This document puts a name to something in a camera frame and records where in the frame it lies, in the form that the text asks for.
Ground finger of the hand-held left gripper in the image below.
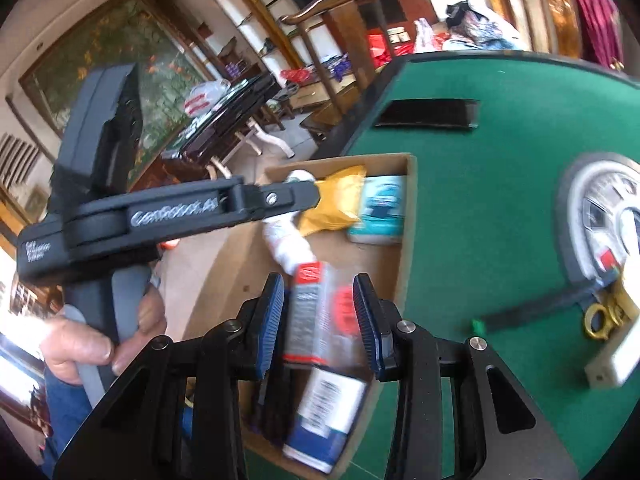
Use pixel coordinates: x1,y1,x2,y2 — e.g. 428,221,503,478
222,180,321,221

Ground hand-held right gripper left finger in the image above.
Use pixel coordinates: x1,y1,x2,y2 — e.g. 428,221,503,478
52,272,286,480

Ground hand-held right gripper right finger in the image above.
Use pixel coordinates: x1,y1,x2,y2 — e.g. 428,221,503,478
352,274,581,480

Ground white bottle green label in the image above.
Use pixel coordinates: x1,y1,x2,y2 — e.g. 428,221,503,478
262,169,323,277

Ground gold snack packet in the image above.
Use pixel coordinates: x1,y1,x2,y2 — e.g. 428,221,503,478
299,166,366,236

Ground red and grey carton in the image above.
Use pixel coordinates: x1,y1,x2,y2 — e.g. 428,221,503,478
284,261,361,366

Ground cardboard box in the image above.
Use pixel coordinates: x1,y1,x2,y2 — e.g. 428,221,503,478
220,152,418,480

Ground blue and white box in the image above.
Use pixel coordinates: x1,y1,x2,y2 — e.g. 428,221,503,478
284,365,368,475

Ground person's left hand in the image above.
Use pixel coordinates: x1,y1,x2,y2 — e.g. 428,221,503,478
40,287,168,386

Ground teal packet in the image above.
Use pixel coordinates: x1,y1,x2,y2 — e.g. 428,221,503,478
347,176,406,245

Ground black glass table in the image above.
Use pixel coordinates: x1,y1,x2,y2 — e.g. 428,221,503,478
165,75,281,161

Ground white plastic bag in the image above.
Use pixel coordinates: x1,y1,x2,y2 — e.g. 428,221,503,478
184,79,231,116

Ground black marker green cap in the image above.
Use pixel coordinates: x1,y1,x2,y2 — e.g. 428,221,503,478
472,285,596,333

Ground wooden chair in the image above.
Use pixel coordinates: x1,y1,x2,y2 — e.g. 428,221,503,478
502,0,586,61
277,0,401,136

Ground black flat slab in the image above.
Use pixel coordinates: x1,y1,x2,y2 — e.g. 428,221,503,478
375,99,481,132

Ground framed painting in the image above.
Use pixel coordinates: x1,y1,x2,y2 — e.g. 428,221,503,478
20,0,211,171

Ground person's blue jeans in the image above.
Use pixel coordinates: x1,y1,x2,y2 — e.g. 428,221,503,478
42,375,106,466

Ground gold padlock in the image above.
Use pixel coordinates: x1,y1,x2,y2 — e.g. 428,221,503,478
582,285,626,341

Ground white rectangular box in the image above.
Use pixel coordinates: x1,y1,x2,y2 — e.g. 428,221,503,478
585,305,640,391

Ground round grey table panel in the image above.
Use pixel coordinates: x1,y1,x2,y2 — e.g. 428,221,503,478
555,152,640,291

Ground pile of clothes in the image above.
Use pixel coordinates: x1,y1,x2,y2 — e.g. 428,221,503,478
445,2,526,51

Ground maroon cloth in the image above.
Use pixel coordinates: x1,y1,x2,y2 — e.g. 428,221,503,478
570,0,623,68

